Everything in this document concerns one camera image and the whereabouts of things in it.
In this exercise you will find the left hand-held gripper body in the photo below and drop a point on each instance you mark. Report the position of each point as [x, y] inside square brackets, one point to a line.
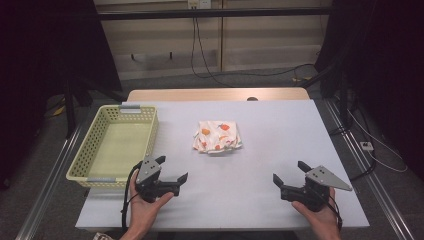
[148, 170]

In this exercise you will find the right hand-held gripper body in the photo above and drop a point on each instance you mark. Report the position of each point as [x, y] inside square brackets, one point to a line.
[321, 176]

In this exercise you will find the pale green perforated plastic basket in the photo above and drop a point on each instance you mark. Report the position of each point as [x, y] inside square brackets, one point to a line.
[120, 146]

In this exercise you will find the white cloth with orange print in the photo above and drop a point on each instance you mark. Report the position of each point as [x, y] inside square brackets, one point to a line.
[216, 136]

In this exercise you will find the person's right hand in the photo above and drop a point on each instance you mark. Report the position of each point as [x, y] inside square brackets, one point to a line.
[323, 220]

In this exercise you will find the person's left hand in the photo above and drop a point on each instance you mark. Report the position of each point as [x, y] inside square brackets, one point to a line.
[143, 215]

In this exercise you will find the white floor socket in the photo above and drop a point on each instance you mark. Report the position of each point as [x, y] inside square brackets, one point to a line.
[367, 146]

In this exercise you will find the light patterned fabric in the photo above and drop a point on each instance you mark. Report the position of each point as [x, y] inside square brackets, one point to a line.
[101, 236]

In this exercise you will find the black stand leg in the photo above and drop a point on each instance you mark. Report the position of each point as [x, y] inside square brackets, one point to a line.
[70, 110]

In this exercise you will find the black curtain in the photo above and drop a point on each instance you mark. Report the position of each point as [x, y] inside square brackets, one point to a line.
[33, 66]
[393, 66]

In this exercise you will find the black horizontal bar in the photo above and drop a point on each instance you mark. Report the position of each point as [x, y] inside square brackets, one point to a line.
[213, 13]

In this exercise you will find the metal floor rail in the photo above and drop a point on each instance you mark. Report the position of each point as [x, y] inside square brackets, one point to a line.
[373, 186]
[46, 186]

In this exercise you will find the white wall outlet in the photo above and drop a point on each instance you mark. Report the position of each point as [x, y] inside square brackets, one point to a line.
[199, 3]

